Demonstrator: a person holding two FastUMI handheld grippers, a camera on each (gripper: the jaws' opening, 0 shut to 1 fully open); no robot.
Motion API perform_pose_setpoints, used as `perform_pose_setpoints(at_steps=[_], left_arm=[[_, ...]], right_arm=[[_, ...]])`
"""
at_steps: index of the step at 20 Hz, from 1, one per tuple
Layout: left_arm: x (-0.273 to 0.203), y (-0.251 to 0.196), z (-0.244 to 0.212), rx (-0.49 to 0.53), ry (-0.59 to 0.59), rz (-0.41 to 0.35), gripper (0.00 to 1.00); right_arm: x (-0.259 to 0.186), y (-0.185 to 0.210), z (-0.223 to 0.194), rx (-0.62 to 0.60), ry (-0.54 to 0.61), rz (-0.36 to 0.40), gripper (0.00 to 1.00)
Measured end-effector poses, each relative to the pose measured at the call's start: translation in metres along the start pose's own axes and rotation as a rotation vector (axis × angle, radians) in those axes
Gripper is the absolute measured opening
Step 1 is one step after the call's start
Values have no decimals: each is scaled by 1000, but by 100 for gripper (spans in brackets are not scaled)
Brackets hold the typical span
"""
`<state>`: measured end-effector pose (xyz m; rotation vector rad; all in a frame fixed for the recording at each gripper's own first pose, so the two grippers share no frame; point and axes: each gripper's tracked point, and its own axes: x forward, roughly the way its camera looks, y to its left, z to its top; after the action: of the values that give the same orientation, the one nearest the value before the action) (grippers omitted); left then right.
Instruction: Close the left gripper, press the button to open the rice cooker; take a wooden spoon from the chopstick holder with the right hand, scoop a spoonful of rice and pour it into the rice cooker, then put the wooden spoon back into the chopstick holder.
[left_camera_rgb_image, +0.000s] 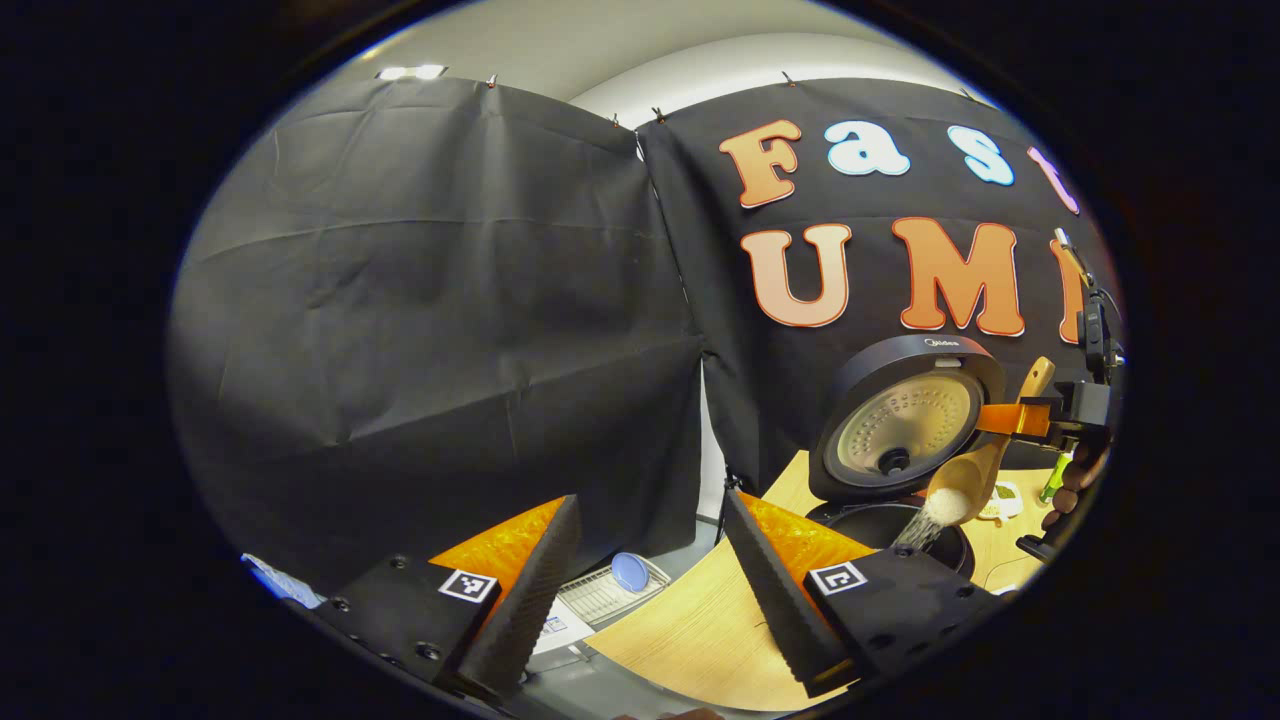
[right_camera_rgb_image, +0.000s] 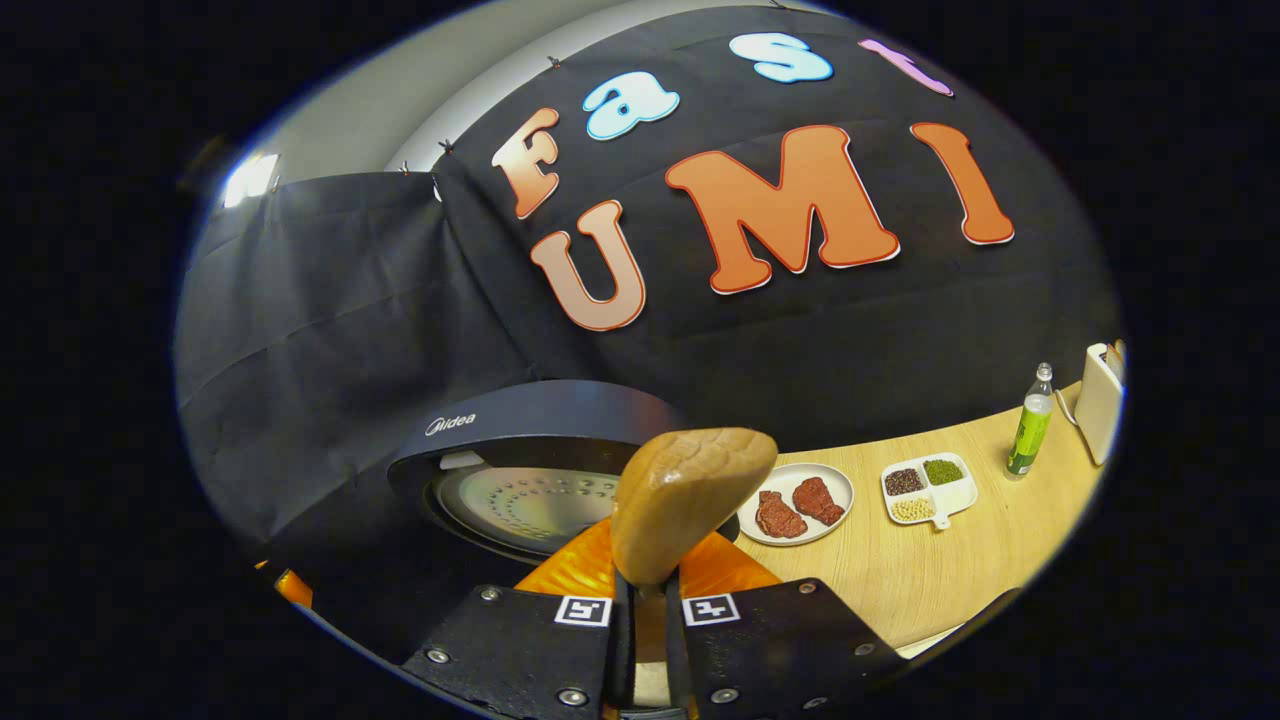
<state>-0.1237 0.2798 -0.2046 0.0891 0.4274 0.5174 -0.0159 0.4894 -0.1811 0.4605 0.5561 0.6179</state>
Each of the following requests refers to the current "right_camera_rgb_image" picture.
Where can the green label plastic bottle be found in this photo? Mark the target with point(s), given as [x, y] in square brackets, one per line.
[1028, 435]

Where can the black backdrop cloth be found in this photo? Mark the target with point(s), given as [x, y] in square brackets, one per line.
[350, 350]

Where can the toast bread slice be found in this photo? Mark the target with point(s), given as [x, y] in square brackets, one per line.
[1115, 357]

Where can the white divided dish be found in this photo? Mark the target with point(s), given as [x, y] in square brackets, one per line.
[955, 498]

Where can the white toaster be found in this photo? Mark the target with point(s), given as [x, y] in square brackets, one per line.
[1098, 410]

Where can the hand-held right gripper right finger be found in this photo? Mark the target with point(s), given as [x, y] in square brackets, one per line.
[780, 645]

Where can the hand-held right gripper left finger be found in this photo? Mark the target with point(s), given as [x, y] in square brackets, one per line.
[520, 645]

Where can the ceiling light panel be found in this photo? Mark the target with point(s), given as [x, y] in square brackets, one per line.
[250, 180]

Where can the white round plate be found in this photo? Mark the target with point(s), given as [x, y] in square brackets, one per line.
[840, 480]

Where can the pale beans portion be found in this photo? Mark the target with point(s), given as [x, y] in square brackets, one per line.
[912, 509]

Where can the silver black rice cooker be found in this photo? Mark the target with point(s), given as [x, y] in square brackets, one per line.
[540, 415]

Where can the green beans portion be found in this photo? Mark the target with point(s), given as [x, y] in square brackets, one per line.
[943, 470]

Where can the red meat piece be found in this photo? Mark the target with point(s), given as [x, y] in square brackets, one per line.
[818, 500]
[778, 517]

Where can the brown wooden spoon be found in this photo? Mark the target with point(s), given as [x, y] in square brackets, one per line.
[680, 500]

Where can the dark beans portion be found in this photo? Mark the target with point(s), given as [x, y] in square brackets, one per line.
[903, 481]

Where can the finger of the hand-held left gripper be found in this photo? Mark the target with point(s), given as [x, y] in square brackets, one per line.
[293, 588]

